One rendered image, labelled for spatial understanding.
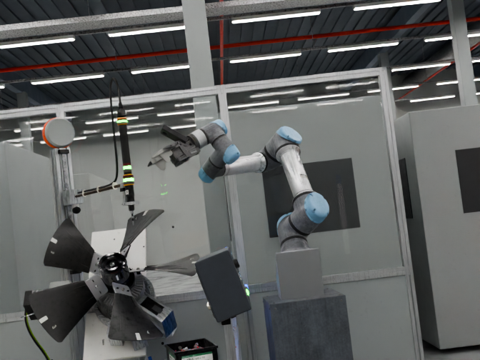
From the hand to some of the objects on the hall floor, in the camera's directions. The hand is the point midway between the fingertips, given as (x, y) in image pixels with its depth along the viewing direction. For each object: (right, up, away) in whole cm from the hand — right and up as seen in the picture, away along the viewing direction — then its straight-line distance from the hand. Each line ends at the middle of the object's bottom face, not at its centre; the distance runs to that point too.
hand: (150, 159), depth 276 cm
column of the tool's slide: (-34, -171, +61) cm, 185 cm away
